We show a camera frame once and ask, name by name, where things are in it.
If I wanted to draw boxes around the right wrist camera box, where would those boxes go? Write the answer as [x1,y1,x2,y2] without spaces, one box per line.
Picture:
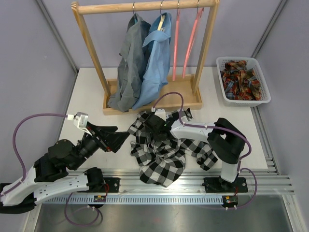
[154,109,166,121]

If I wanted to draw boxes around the grey shirt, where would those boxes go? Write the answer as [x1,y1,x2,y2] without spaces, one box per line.
[108,13,151,112]

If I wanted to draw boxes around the slotted grey cable duct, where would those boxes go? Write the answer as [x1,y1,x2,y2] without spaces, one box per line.
[46,194,223,205]

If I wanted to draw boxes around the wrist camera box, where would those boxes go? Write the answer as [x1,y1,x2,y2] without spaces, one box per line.
[73,112,91,135]
[154,109,166,121]

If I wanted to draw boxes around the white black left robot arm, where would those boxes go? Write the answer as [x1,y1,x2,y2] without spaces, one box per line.
[0,123,129,214]

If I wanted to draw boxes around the blue shirt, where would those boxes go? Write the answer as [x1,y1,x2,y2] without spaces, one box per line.
[132,13,171,110]

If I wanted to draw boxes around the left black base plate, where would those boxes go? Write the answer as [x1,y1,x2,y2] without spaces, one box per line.
[104,177,120,193]

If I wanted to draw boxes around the aluminium mounting rail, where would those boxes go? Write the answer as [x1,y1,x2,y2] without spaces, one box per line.
[32,169,296,196]

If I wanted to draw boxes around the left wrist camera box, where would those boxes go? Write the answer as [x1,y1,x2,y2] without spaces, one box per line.
[73,112,91,135]

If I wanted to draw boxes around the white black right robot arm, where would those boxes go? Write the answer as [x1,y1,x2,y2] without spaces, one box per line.
[143,113,252,192]

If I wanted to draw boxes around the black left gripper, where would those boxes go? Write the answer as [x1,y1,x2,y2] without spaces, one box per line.
[70,122,130,171]

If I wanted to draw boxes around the wooden hanger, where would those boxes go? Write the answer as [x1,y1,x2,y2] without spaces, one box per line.
[157,0,166,31]

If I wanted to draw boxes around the red plaid shirt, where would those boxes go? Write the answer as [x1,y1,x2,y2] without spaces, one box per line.
[221,60,261,101]

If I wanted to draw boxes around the white plastic basket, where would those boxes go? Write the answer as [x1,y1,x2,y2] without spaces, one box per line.
[216,57,271,107]

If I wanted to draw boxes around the black white checkered shirt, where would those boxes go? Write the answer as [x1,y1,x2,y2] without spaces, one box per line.
[128,111,218,187]

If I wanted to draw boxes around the empty pink hanger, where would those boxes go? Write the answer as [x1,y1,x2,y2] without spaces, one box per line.
[182,1,204,78]

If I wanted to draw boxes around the pink hanger with chrome hook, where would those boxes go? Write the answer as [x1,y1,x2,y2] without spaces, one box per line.
[172,0,180,81]

